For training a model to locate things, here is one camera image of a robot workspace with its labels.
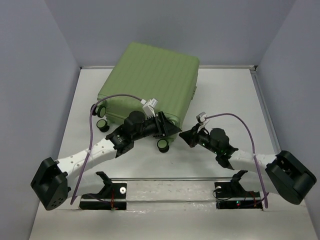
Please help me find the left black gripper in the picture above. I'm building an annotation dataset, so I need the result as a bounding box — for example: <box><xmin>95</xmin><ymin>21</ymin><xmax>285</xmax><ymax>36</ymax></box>
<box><xmin>132</xmin><ymin>110</ymin><xmax>181</xmax><ymax>141</ymax></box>

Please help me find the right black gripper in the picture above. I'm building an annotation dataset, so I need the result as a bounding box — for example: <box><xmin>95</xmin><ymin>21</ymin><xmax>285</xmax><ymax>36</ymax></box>
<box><xmin>177</xmin><ymin>123</ymin><xmax>219</xmax><ymax>155</ymax></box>

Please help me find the green hard-shell suitcase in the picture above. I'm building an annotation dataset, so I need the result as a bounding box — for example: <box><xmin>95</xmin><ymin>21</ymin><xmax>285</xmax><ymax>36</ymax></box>
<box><xmin>95</xmin><ymin>42</ymin><xmax>200</xmax><ymax>153</ymax></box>

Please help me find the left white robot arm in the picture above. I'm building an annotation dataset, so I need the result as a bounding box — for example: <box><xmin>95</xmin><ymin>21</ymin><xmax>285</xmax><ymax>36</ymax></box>
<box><xmin>30</xmin><ymin>111</ymin><xmax>181</xmax><ymax>211</ymax></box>

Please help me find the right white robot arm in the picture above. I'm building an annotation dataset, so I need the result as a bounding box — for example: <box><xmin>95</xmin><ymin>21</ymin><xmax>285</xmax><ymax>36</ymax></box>
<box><xmin>179</xmin><ymin>124</ymin><xmax>317</xmax><ymax>205</ymax></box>

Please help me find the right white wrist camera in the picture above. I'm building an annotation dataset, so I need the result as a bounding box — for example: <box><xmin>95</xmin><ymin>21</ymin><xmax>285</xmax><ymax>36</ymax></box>
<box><xmin>196</xmin><ymin>112</ymin><xmax>209</xmax><ymax>132</ymax></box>

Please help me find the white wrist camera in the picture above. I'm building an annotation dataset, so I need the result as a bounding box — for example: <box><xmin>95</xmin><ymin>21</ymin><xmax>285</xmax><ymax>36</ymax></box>
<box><xmin>140</xmin><ymin>98</ymin><xmax>158</xmax><ymax>118</ymax></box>
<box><xmin>196</xmin><ymin>112</ymin><xmax>209</xmax><ymax>132</ymax></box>

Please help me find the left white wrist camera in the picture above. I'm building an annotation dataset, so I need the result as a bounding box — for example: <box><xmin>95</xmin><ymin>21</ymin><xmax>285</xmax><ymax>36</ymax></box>
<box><xmin>140</xmin><ymin>98</ymin><xmax>158</xmax><ymax>118</ymax></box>

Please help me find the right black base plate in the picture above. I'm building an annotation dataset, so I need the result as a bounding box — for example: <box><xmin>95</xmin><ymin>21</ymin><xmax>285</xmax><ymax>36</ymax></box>
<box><xmin>212</xmin><ymin>181</ymin><xmax>263</xmax><ymax>210</ymax></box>

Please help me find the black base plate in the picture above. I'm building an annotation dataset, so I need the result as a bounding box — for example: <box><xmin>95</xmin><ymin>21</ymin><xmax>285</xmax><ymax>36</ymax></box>
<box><xmin>212</xmin><ymin>181</ymin><xmax>263</xmax><ymax>210</ymax></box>
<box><xmin>79</xmin><ymin>181</ymin><xmax>127</xmax><ymax>211</ymax></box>

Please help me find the aluminium rail across table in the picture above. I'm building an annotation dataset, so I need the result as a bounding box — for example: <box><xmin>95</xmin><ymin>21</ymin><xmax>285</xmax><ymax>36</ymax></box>
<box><xmin>111</xmin><ymin>176</ymin><xmax>232</xmax><ymax>182</ymax></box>

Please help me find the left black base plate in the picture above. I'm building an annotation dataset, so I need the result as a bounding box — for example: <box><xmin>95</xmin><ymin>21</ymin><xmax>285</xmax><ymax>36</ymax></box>
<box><xmin>79</xmin><ymin>181</ymin><xmax>127</xmax><ymax>211</ymax></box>

